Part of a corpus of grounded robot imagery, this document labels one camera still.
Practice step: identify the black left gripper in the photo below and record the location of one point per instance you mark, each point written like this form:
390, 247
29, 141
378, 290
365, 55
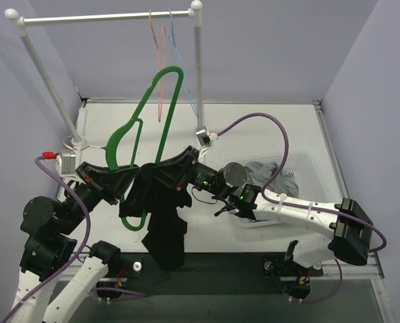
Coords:
94, 182

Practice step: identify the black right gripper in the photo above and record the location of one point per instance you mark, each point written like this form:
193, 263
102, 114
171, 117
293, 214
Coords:
186, 169

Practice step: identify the black garment with green stripe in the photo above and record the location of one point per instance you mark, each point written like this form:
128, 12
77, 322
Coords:
165, 238

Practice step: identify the copper wire hanger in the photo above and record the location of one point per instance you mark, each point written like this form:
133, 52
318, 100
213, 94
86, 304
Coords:
70, 143

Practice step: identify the green velvet hanger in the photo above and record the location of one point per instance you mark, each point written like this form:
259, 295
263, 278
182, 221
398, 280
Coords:
137, 136

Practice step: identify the light blue wire hanger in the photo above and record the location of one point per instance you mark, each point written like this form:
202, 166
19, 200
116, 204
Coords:
172, 40

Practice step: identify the pink wire hanger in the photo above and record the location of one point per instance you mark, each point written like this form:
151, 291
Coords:
161, 52

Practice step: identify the blue white striped tank top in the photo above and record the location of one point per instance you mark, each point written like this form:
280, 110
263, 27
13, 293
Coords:
284, 183

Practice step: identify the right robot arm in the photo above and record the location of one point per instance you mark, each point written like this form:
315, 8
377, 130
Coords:
344, 229

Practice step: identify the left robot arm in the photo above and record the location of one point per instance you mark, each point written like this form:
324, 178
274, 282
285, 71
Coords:
58, 231

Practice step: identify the white plastic laundry basket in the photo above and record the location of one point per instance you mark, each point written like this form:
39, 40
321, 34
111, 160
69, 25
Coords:
304, 170

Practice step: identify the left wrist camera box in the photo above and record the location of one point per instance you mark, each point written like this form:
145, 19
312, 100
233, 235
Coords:
65, 163

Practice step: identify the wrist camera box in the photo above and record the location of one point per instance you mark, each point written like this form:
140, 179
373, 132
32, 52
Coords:
65, 163
206, 140

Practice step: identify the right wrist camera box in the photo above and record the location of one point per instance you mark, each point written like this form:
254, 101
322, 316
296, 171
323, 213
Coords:
206, 140

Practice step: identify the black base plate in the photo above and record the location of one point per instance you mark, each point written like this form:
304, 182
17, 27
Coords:
210, 273

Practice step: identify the aluminium table frame rail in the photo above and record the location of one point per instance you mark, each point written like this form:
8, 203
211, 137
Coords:
159, 189

